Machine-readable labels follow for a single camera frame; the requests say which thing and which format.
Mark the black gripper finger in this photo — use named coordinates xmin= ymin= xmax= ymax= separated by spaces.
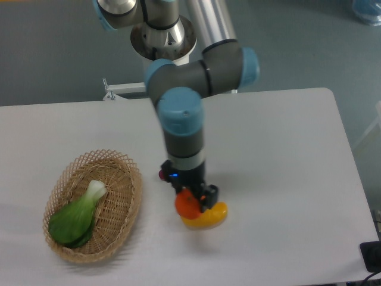
xmin=171 ymin=180 xmax=188 ymax=194
xmin=200 ymin=184 xmax=219 ymax=213

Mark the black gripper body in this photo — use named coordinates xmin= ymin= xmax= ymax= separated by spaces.
xmin=161 ymin=160 xmax=205 ymax=197

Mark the orange fruit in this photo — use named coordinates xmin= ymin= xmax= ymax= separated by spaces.
xmin=174 ymin=188 xmax=202 ymax=220

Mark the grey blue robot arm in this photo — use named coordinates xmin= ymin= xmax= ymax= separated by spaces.
xmin=93 ymin=1 xmax=260 ymax=213

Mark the woven wicker basket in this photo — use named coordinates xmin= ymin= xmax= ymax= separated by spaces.
xmin=42 ymin=150 xmax=142 ymax=263

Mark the yellow mango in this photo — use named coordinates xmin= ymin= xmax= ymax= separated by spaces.
xmin=180 ymin=201 xmax=229 ymax=229

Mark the purple sweet potato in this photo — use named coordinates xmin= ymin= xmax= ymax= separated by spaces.
xmin=158 ymin=170 xmax=165 ymax=181

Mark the green bok choy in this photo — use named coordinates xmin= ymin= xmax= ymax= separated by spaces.
xmin=48 ymin=180 xmax=107 ymax=248

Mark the black device at edge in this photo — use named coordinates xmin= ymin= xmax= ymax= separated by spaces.
xmin=360 ymin=241 xmax=380 ymax=272

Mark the blue bag in corner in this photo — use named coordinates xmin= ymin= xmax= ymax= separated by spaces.
xmin=352 ymin=0 xmax=380 ymax=26

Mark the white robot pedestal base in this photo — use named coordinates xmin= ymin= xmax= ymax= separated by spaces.
xmin=102 ymin=16 xmax=239 ymax=101

